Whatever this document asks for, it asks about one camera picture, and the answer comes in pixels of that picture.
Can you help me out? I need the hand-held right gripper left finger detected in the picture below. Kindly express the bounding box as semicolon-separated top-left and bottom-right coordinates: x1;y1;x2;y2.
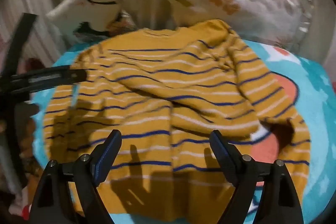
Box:
28;130;122;224

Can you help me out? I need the teal star-printed blanket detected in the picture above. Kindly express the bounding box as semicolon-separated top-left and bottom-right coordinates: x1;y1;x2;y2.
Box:
28;39;334;224

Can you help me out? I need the white pillow with black print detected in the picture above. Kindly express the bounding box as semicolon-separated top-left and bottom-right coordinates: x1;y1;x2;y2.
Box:
46;0;137;44

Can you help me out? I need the beige curtain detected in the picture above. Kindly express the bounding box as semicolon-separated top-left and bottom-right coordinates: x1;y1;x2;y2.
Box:
0;0;69;75

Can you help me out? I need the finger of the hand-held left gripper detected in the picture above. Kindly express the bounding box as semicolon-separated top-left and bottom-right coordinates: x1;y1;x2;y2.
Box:
10;68;87;88

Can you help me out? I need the white floral pillow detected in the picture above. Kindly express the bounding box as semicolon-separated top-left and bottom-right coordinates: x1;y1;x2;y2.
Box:
154;0;314;49

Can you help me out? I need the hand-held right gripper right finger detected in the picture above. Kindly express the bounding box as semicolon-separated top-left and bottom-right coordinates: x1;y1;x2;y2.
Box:
210;130;305;224

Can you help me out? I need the yellow striped sweater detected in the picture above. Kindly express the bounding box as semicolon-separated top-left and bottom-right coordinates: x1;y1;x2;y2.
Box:
42;19;311;217

